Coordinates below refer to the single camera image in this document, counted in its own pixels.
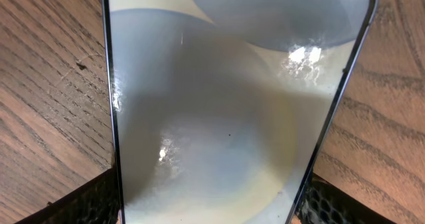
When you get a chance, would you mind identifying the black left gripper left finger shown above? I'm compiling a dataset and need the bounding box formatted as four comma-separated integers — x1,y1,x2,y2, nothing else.
17,168,120,224

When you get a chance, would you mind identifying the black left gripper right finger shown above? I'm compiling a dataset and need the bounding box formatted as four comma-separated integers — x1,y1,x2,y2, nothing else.
295,173,394,224

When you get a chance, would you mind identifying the Samsung Galaxy smartphone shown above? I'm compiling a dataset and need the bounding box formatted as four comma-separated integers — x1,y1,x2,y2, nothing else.
102,0,378,223

